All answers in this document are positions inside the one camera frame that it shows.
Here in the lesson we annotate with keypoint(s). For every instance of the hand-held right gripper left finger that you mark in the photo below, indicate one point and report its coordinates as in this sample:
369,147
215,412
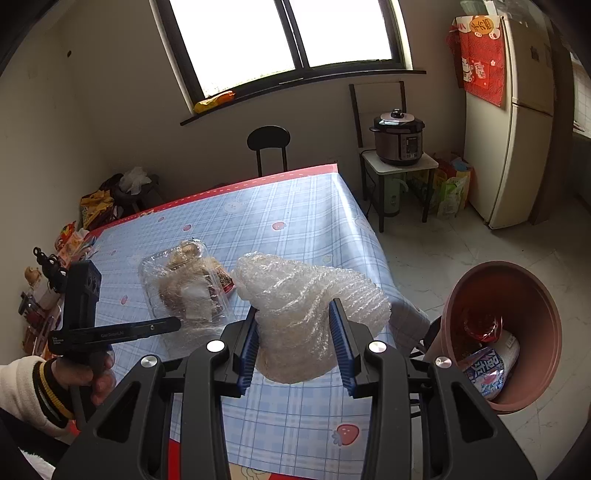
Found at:
249,350

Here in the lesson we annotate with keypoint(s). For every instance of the person's left hand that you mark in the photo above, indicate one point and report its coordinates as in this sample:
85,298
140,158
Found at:
99,378

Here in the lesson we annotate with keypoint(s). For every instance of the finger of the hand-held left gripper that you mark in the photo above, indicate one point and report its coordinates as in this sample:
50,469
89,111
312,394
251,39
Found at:
138,328

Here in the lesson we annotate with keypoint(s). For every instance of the black round-back chair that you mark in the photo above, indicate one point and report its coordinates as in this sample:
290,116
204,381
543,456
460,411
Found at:
268,138

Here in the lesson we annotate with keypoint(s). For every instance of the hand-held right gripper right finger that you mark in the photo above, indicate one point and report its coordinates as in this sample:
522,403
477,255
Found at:
344,355

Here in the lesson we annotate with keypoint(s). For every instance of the pale green kettle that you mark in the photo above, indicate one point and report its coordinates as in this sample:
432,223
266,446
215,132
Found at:
395,198

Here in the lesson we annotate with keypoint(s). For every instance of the white fleece clothing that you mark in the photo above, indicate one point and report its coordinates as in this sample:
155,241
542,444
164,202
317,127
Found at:
39,464

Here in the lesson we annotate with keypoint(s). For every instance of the colourful wrappers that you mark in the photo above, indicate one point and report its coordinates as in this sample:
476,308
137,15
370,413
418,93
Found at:
74,242

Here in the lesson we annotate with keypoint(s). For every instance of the bubble wrap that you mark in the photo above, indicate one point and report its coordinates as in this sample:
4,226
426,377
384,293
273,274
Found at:
300,300

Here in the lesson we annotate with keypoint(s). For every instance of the dark-framed window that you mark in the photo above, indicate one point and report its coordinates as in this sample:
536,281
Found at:
286,32

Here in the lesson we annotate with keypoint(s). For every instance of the clear food container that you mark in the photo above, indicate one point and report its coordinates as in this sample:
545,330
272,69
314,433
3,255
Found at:
189,286

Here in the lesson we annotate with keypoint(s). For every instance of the yellow printed bag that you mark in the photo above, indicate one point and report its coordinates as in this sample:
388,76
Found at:
97,207

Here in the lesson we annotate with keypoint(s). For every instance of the yellow green shopping bag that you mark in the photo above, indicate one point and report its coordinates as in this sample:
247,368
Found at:
452,189

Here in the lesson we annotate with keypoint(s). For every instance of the small white table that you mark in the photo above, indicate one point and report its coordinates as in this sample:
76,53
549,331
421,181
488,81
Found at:
397,167

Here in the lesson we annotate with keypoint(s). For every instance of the brown plastic bin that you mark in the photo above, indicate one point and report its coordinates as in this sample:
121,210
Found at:
531,304

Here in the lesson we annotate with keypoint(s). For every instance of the blue white snack packet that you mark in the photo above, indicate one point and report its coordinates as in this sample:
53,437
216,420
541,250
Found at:
489,369

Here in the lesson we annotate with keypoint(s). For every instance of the small toy figurine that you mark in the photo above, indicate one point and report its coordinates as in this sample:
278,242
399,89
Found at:
39,286

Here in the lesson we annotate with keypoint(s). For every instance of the red gold foil wrapper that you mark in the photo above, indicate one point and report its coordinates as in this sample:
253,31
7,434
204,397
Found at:
482,325

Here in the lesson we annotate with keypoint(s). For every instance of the cream refrigerator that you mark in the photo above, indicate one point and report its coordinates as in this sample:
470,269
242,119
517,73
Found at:
521,138

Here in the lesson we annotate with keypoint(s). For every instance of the crumpled white plastic bag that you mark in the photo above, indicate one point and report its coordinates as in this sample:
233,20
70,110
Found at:
134,179

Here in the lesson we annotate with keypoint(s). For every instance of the blue plaid tablecloth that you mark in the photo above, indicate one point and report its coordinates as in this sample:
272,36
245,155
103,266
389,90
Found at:
286,221

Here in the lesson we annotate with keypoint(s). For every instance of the red printed fridge cloth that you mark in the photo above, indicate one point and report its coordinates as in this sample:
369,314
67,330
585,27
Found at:
480,64

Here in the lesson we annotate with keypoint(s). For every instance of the yellow snack packet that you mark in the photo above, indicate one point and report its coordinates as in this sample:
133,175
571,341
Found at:
214,102

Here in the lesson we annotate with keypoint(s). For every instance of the electric pressure cooker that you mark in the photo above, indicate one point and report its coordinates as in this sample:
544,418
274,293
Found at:
399,138

